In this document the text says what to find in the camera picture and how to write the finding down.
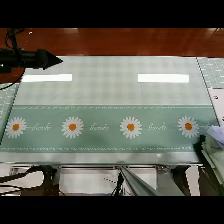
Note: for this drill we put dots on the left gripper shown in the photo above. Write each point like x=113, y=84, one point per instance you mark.
x=35, y=59

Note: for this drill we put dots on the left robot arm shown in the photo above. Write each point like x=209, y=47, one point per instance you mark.
x=10, y=58

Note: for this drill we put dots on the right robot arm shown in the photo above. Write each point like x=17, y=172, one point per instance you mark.
x=218, y=106

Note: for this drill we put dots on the black garment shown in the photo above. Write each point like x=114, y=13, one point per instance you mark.
x=199, y=146

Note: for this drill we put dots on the pale green garment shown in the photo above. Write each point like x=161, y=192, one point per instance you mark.
x=213, y=156

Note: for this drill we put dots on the silver frame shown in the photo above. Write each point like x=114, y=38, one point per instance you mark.
x=140, y=181

